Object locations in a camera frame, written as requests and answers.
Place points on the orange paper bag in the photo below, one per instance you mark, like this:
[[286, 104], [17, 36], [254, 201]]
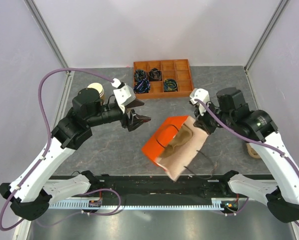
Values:
[[175, 164]]

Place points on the green yellow rolled tie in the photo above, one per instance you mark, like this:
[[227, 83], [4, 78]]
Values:
[[170, 85]]

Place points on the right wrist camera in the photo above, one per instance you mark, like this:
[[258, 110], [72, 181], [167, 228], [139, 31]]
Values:
[[197, 96]]

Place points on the white cable duct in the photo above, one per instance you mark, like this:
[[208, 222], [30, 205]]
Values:
[[85, 204]]

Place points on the cardboard cup carrier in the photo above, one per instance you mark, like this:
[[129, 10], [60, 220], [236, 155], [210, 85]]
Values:
[[252, 153], [180, 139]]

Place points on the black brown rolled tie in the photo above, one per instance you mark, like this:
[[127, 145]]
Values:
[[155, 75]]

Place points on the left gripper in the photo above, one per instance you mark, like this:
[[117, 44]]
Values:
[[138, 120]]

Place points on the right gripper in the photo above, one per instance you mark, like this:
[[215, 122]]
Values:
[[201, 121]]

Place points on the blue striped rolled tie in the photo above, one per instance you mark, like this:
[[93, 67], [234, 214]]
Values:
[[142, 87]]

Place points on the wooden compartment tray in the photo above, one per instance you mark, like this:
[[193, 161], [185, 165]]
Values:
[[177, 69]]

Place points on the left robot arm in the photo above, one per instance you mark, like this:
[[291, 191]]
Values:
[[28, 195]]

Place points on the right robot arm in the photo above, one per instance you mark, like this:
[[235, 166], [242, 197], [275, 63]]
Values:
[[258, 129]]

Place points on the stack of paper cups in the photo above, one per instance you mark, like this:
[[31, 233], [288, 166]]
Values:
[[99, 87]]

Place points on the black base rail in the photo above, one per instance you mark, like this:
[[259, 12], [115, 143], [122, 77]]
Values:
[[160, 190]]

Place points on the dark patterned rolled tie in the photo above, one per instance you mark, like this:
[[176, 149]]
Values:
[[140, 75]]

